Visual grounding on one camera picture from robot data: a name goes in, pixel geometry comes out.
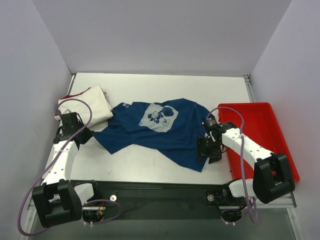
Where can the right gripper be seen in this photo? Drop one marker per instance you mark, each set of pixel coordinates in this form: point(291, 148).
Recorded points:
point(208, 149)

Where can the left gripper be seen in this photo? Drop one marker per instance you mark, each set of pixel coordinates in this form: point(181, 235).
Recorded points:
point(81, 136)

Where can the blue printed t-shirt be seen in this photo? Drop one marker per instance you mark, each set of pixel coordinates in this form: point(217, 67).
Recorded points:
point(171, 127)

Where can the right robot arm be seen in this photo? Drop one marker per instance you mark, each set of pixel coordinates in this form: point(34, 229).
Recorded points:
point(265, 175)

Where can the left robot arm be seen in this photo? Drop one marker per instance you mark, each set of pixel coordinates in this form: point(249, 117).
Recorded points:
point(57, 200)

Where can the folded white t-shirt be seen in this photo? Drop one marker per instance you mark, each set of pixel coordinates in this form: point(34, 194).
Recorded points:
point(92, 107)

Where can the red plastic bin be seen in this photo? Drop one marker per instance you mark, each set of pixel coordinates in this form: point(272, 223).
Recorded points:
point(261, 126)

